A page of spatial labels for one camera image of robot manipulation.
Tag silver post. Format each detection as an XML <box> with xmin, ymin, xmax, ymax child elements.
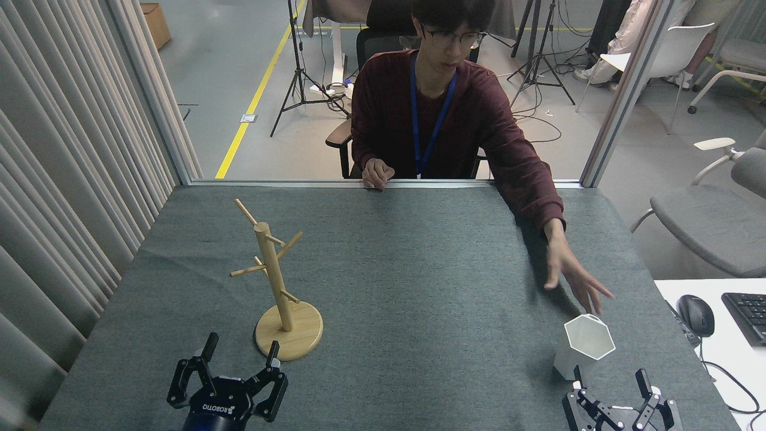
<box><xmin>579</xmin><ymin>0</ymin><xmax>677</xmax><ymax>189</ymax></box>
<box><xmin>105</xmin><ymin>0</ymin><xmax>198</xmax><ymax>185</ymax></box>

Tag person on white chair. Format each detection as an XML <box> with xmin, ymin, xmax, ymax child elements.
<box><xmin>573</xmin><ymin>0</ymin><xmax>743</xmax><ymax>90</ymax></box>

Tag white hexagonal cup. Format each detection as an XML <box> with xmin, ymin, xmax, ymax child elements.
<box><xmin>554</xmin><ymin>314</ymin><xmax>616</xmax><ymax>381</ymax></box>

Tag black tripod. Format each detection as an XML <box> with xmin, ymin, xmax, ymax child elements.
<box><xmin>506</xmin><ymin>0</ymin><xmax>576</xmax><ymax>108</ymax></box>
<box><xmin>270</xmin><ymin>0</ymin><xmax>351</xmax><ymax>138</ymax></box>

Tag beige pleated curtain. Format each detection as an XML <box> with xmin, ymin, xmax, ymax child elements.
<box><xmin>0</xmin><ymin>0</ymin><xmax>204</xmax><ymax>431</ymax></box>

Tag person's left hand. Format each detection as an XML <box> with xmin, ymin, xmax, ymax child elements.
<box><xmin>543</xmin><ymin>218</ymin><xmax>614</xmax><ymax>316</ymax></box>

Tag black-rimmed glasses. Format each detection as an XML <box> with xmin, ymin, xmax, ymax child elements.
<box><xmin>421</xmin><ymin>24</ymin><xmax>487</xmax><ymax>50</ymax></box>

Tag seated person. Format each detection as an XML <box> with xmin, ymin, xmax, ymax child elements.
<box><xmin>351</xmin><ymin>0</ymin><xmax>614</xmax><ymax>316</ymax></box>

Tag black office chair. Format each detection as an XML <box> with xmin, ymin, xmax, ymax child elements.
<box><xmin>325</xmin><ymin>0</ymin><xmax>487</xmax><ymax>179</ymax></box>

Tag white plastic chair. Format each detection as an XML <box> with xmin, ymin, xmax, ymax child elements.
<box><xmin>576</xmin><ymin>23</ymin><xmax>716</xmax><ymax>135</ymax></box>

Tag black mouse cable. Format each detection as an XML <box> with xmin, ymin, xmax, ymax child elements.
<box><xmin>697</xmin><ymin>335</ymin><xmax>766</xmax><ymax>415</ymax></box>

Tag blue lanyard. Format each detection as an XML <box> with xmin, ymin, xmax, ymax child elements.
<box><xmin>411</xmin><ymin>53</ymin><xmax>458</xmax><ymax>178</ymax></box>

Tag black computer mouse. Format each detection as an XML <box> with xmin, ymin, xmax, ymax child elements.
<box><xmin>677</xmin><ymin>295</ymin><xmax>716</xmax><ymax>338</ymax></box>

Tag person's right hand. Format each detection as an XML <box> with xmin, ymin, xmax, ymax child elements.
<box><xmin>361</xmin><ymin>158</ymin><xmax>396</xmax><ymax>191</ymax></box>

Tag grey chair with white frame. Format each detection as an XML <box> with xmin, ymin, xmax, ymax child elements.
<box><xmin>687</xmin><ymin>39</ymin><xmax>766</xmax><ymax>114</ymax></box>

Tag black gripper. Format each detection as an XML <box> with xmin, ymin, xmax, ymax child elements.
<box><xmin>167</xmin><ymin>332</ymin><xmax>289</xmax><ymax>431</ymax></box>
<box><xmin>562</xmin><ymin>369</ymin><xmax>683</xmax><ymax>431</ymax></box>

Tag black floor cable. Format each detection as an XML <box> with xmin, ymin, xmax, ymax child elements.
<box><xmin>509</xmin><ymin>90</ymin><xmax>563</xmax><ymax>144</ymax></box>

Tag white power strip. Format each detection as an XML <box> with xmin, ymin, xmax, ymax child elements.
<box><xmin>309</xmin><ymin>81</ymin><xmax>354</xmax><ymax>99</ymax></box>

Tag grey chair with white armrest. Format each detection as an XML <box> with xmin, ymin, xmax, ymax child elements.
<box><xmin>630</xmin><ymin>129</ymin><xmax>766</xmax><ymax>279</ymax></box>

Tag grey table cloth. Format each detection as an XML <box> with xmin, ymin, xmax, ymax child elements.
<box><xmin>39</xmin><ymin>184</ymin><xmax>740</xmax><ymax>431</ymax></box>

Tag cardboard box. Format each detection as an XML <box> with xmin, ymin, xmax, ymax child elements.
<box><xmin>141</xmin><ymin>3</ymin><xmax>172</xmax><ymax>50</ymax></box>

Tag black keyboard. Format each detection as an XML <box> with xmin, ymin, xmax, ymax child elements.
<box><xmin>721</xmin><ymin>292</ymin><xmax>766</xmax><ymax>348</ymax></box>

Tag desk with white legs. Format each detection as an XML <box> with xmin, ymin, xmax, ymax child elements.
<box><xmin>302</xmin><ymin>0</ymin><xmax>375</xmax><ymax>87</ymax></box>

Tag wooden cup rack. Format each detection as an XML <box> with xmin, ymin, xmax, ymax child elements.
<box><xmin>230</xmin><ymin>198</ymin><xmax>324</xmax><ymax>362</ymax></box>

